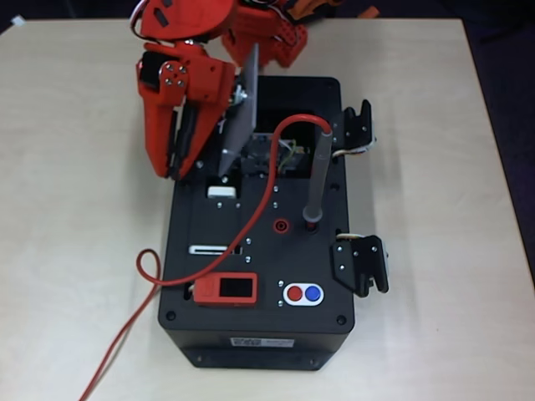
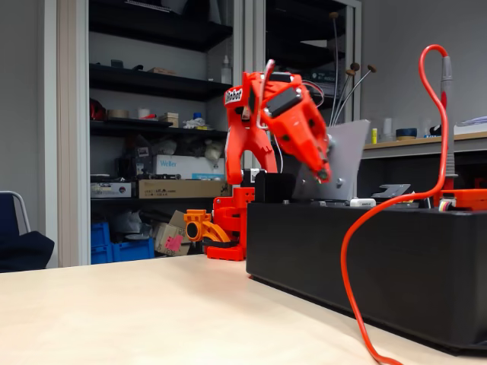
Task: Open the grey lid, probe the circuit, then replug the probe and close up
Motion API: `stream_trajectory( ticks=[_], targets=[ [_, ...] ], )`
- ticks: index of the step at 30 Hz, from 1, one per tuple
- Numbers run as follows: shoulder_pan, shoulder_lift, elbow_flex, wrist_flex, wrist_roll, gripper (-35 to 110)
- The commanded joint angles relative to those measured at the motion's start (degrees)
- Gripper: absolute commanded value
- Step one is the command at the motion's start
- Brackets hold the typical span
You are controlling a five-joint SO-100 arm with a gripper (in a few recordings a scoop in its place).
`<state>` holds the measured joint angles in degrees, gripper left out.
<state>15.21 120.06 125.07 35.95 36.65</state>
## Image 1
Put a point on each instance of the grey hinged door panel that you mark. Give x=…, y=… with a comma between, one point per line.
x=244, y=117

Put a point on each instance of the grey test probe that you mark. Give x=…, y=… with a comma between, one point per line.
x=319, y=175

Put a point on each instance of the red robot arm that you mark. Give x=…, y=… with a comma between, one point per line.
x=251, y=25

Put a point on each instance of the white slider block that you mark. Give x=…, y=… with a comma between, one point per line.
x=221, y=192

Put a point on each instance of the black task box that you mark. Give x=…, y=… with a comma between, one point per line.
x=259, y=267

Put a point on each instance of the red display module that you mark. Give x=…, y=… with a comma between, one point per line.
x=230, y=288

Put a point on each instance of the small orange plastic part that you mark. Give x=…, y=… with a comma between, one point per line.
x=368, y=12

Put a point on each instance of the small white connector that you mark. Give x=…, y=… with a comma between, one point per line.
x=17, y=21

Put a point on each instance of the white button housing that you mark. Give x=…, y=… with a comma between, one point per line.
x=285, y=294

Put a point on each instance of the red push button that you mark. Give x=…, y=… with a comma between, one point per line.
x=295, y=293

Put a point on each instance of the blue push button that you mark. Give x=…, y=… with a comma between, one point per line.
x=312, y=293

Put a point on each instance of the white label sticker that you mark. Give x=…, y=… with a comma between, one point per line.
x=262, y=342

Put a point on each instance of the white slider rail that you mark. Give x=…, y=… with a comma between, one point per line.
x=205, y=250

